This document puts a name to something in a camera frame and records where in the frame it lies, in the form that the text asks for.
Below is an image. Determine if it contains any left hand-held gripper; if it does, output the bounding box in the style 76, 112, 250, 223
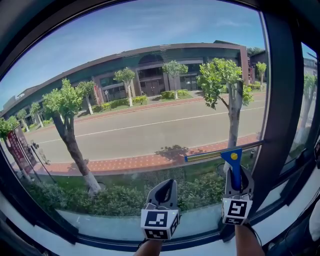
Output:
140, 178, 181, 241

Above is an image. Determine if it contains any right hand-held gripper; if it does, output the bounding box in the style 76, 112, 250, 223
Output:
221, 165, 255, 226

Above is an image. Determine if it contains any blue squeegee with brass blade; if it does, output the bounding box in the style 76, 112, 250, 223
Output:
184, 140, 265, 191

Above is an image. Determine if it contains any large window glass pane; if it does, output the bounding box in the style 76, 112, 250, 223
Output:
0, 0, 270, 241

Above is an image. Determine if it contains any person's right forearm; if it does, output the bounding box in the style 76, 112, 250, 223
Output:
234, 223, 266, 256

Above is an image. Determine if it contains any person's left forearm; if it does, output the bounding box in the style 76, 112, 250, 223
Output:
133, 238, 165, 256

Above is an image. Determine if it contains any leaning roadside tree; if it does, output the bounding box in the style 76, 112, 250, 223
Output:
42, 78, 102, 197

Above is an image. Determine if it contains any row of small street trees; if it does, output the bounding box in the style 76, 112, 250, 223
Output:
0, 59, 268, 141

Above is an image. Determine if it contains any narrow window glass pane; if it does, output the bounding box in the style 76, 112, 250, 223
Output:
294, 41, 319, 156

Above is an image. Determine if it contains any small grey gabled building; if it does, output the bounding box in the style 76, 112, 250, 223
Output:
249, 49, 268, 83

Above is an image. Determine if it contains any black street lamp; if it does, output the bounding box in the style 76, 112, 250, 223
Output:
27, 139, 57, 185

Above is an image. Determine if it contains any long dark grey building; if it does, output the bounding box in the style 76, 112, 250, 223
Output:
0, 39, 251, 126

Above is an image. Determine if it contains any red banner sign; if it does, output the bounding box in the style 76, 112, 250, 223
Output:
6, 124, 38, 176

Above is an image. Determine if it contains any black cable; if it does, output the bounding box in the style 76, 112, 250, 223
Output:
243, 222, 264, 251

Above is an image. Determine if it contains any black window frame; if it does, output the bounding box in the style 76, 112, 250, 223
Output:
0, 0, 320, 256

